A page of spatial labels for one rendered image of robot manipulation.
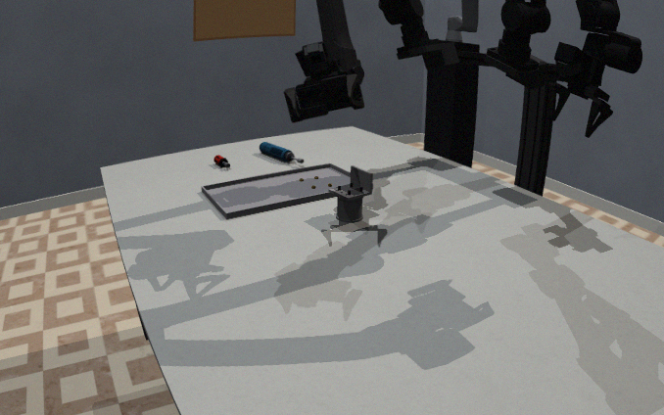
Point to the blue cordless screwdriver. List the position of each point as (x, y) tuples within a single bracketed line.
[(278, 152)]

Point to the red-handled screwdriver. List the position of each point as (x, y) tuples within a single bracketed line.
[(223, 162)]

